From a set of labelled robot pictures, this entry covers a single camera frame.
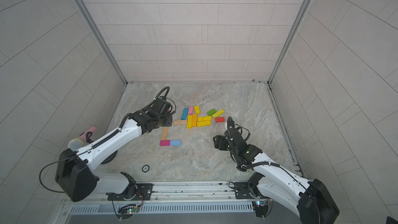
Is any natural wood block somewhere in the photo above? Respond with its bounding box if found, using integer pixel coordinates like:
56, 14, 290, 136
173, 120, 188, 125
161, 127, 169, 141

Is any magenta block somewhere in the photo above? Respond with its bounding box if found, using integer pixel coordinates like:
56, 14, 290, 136
160, 140, 171, 146

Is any light blue block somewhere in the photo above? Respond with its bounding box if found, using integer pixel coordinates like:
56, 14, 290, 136
170, 140, 181, 146

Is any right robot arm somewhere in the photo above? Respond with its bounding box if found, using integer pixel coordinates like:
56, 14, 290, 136
213, 126, 340, 224

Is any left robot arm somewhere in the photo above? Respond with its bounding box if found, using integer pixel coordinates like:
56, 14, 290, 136
55, 96, 174, 202

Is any teal block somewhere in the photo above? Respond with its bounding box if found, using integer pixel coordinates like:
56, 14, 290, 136
181, 107, 189, 120

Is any upright yellow block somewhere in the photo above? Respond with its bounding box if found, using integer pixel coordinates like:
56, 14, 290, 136
187, 115, 193, 129

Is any pink block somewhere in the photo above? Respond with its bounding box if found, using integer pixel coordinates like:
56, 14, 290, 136
188, 106, 194, 115

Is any amber orange block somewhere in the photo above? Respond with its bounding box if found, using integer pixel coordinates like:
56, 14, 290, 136
191, 114, 198, 127

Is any small yellow block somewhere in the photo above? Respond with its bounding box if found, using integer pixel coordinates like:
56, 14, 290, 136
194, 105, 201, 114

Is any red block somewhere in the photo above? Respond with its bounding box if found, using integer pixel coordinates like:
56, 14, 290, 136
215, 117, 225, 123

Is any upper flat yellow block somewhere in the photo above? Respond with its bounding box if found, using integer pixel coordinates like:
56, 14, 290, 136
197, 116, 212, 122

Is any flat yellow block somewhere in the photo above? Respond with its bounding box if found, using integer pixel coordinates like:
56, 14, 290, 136
197, 120, 211, 127
197, 116, 212, 122

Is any lower flat yellow block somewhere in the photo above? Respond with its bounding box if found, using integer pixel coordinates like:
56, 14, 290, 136
197, 120, 211, 127

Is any tilted yellow block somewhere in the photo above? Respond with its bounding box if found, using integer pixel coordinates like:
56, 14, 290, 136
212, 109, 224, 118

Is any green block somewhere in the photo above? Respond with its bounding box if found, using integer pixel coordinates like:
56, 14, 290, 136
207, 109, 217, 116

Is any right circuit board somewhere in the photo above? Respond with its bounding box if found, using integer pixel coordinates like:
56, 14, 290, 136
252, 201, 270, 218

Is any circuit board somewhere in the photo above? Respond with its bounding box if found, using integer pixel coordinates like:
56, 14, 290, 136
116, 204, 141, 220
252, 201, 270, 218

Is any left circuit board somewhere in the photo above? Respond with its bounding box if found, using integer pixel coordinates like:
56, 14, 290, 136
116, 204, 141, 220

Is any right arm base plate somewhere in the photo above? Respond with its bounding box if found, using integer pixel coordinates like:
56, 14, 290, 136
231, 182, 261, 199

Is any aluminium mounting rail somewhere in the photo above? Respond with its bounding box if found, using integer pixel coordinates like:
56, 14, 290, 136
60, 178, 322, 205

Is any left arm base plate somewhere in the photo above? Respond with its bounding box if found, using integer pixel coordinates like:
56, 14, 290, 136
106, 183, 154, 201

